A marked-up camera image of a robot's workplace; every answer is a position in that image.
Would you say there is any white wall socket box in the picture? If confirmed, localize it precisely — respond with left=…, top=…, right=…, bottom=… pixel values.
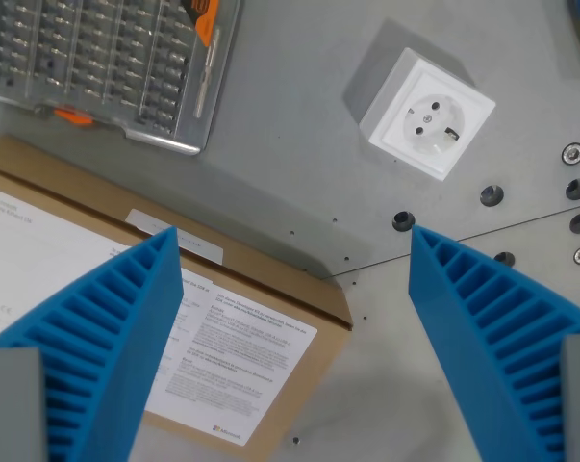
left=342, top=46, right=497, bottom=183

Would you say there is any orange black screwdriver handle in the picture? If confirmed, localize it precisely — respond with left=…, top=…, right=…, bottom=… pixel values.
left=182, top=0, right=221, bottom=48

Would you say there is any clear screwdriver bit case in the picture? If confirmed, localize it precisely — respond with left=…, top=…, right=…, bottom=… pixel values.
left=0, top=0, right=246, bottom=156

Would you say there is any metal extension bit shaft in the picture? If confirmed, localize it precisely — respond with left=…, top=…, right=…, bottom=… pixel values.
left=193, top=27, right=222, bottom=118

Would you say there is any brown cardboard box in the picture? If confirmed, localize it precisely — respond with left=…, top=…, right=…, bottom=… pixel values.
left=0, top=135, right=355, bottom=461

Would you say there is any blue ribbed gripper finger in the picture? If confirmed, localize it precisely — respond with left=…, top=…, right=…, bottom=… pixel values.
left=408, top=225, right=580, bottom=462
left=0, top=225, right=184, bottom=462

